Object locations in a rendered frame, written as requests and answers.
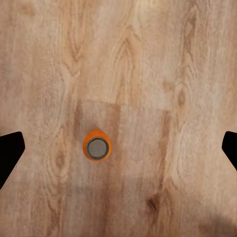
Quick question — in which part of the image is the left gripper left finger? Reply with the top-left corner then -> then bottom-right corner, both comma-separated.
0,131 -> 25,189

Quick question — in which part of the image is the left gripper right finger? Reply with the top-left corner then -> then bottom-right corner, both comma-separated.
222,131 -> 237,170

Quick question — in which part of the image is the can of soda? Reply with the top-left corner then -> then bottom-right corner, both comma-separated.
83,129 -> 112,161

